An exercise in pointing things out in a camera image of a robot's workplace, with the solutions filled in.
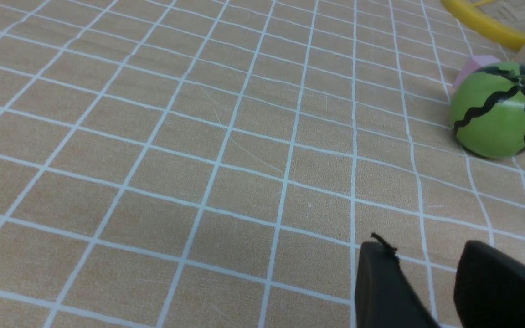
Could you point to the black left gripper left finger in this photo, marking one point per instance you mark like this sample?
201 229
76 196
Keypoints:
384 297

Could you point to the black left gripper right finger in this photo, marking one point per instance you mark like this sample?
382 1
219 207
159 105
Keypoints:
489 290

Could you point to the bamboo steamer lid yellow rim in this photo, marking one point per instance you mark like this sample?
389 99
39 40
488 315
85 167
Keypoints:
502 21

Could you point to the green toy watermelon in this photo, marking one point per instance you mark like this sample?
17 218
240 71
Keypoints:
487 111

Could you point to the pink cube block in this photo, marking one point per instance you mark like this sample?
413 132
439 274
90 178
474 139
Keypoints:
471 65

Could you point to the checkered beige tablecloth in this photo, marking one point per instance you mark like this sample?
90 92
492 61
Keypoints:
218 163

